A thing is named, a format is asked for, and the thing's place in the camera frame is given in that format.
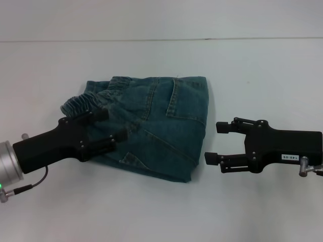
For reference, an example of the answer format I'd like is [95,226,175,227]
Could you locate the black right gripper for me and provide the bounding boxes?
[204,116,323,175]

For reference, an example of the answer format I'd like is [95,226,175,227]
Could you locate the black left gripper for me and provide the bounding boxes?
[12,108,130,175]

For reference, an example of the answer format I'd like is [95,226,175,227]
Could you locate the blue denim shorts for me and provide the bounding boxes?
[60,75,209,184]

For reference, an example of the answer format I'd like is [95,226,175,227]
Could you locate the right wrist plug and cable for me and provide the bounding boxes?
[297,155,323,177]

